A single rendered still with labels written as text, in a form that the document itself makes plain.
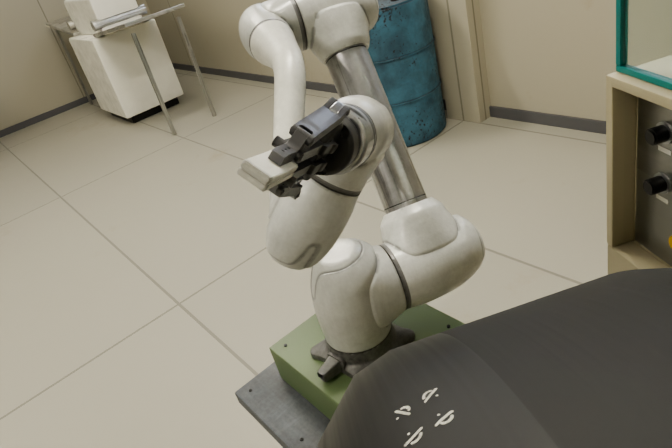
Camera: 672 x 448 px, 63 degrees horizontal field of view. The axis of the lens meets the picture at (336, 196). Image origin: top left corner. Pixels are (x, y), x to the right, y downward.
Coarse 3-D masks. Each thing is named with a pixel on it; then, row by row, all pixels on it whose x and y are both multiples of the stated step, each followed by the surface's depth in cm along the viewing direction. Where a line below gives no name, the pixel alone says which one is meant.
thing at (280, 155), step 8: (296, 136) 53; (304, 136) 53; (288, 144) 53; (296, 144) 53; (304, 144) 54; (272, 152) 50; (280, 152) 50; (288, 152) 51; (296, 152) 53; (272, 160) 51; (280, 160) 50; (288, 160) 52
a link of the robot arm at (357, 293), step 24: (360, 240) 117; (336, 264) 111; (360, 264) 111; (384, 264) 115; (312, 288) 116; (336, 288) 111; (360, 288) 111; (384, 288) 113; (336, 312) 113; (360, 312) 112; (384, 312) 115; (336, 336) 116; (360, 336) 115; (384, 336) 119
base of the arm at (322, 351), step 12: (396, 336) 124; (408, 336) 124; (312, 348) 128; (324, 348) 126; (372, 348) 118; (384, 348) 120; (324, 360) 125; (336, 360) 120; (348, 360) 119; (360, 360) 119; (372, 360) 119; (324, 372) 118; (336, 372) 120; (348, 372) 119
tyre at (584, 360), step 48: (576, 288) 35; (624, 288) 31; (432, 336) 36; (480, 336) 31; (528, 336) 28; (576, 336) 27; (624, 336) 25; (384, 384) 29; (480, 384) 25; (528, 384) 24; (576, 384) 23; (624, 384) 22; (336, 432) 31; (384, 432) 25; (480, 432) 22; (528, 432) 21; (576, 432) 21; (624, 432) 20
